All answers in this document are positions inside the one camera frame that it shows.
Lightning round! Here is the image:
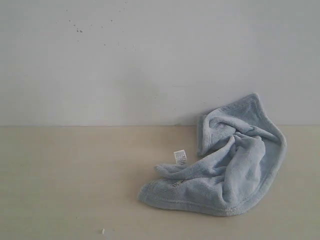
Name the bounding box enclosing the white care label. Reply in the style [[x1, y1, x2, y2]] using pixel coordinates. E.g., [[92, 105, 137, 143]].
[[173, 149, 188, 165]]

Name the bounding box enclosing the light blue fleece towel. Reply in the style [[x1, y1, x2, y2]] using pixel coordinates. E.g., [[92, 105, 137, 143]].
[[137, 93, 287, 217]]

